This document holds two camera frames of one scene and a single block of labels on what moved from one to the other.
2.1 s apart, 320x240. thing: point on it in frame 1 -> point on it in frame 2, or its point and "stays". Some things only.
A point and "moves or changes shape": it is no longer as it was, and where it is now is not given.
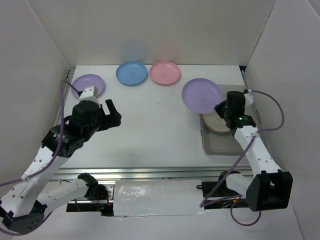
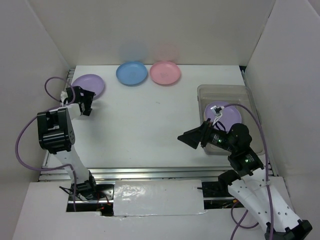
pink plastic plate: [165, 72] stays
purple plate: [86, 81] stays
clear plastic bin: [237, 106] stays
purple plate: [200, 95] moves or changes shape
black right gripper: [218, 108] -> [192, 137]
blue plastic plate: [131, 73] stays
